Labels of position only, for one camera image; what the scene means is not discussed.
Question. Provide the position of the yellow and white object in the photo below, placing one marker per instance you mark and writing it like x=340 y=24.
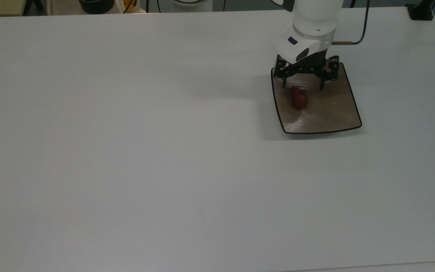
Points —
x=130 y=4

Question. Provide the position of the brown square ceramic plate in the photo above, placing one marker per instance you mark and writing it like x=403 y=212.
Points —
x=327 y=109

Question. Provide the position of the black round bucket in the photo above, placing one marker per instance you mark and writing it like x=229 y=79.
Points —
x=96 y=5

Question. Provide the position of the black corner clamp mount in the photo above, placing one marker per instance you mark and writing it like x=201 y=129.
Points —
x=419 y=13

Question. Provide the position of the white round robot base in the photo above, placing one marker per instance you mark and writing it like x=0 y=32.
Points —
x=191 y=3

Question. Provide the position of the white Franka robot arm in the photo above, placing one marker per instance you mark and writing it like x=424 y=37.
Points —
x=315 y=15

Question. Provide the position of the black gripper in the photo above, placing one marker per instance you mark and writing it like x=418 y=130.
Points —
x=312 y=62

